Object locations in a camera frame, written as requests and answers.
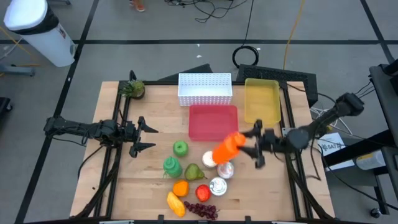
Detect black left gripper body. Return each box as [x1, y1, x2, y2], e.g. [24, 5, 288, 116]
[119, 121, 141, 150]

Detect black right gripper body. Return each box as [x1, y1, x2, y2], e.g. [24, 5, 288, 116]
[262, 128, 286, 154]

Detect orange squeeze bottle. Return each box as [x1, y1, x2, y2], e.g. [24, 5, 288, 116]
[211, 131, 247, 166]

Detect small metal food can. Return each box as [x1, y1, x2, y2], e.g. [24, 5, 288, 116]
[208, 177, 228, 197]
[216, 161, 235, 180]
[201, 150, 218, 169]

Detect green squeeze bottle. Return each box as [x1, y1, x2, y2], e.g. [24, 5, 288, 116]
[162, 156, 183, 179]

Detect green apple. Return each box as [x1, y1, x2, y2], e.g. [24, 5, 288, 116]
[172, 139, 190, 158]

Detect orange fruit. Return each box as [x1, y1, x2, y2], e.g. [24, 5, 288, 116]
[172, 179, 190, 198]

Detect green pear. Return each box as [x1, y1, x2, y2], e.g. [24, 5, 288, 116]
[184, 162, 208, 182]

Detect yellow plastic tray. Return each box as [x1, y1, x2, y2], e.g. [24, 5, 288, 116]
[244, 78, 282, 128]

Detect small potted succulent plant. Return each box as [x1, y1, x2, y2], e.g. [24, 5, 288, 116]
[119, 79, 146, 100]

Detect red plastic tray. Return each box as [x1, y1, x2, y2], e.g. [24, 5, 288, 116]
[188, 104, 239, 142]

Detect white perforated plastic basket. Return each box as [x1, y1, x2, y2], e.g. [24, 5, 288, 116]
[177, 72, 233, 107]

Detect white paper sign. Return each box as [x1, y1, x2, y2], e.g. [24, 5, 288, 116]
[317, 132, 355, 172]

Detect black perforated panel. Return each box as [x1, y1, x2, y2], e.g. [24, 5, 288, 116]
[236, 63, 319, 108]

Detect red apple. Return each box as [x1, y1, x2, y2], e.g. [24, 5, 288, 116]
[195, 184, 213, 203]

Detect yellow oblong fruit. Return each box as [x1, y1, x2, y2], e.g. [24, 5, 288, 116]
[166, 190, 187, 218]

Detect black flat wedge panel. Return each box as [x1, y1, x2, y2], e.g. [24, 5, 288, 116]
[157, 63, 214, 82]

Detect red grape bunch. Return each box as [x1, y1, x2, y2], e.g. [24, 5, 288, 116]
[183, 200, 220, 221]

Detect white plastic bottle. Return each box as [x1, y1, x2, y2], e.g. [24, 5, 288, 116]
[356, 150, 386, 170]

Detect person's foot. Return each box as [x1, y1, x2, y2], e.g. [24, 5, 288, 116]
[129, 0, 146, 12]

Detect black equipment cart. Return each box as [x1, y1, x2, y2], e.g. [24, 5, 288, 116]
[322, 63, 398, 215]

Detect white trash can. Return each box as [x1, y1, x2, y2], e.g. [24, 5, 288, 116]
[2, 0, 77, 68]

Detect grey stand base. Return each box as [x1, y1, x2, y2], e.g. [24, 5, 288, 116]
[0, 63, 35, 78]

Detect black floor object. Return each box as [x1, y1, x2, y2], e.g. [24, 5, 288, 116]
[0, 96, 13, 121]

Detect white cable bundle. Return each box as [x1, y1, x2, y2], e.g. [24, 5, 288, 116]
[309, 105, 354, 136]

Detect coiled black cable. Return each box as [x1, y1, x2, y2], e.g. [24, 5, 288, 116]
[232, 45, 260, 68]

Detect yellow floor cable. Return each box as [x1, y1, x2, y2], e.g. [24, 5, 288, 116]
[282, 0, 307, 71]

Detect tangled black floor cables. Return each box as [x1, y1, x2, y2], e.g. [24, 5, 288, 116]
[164, 0, 249, 24]

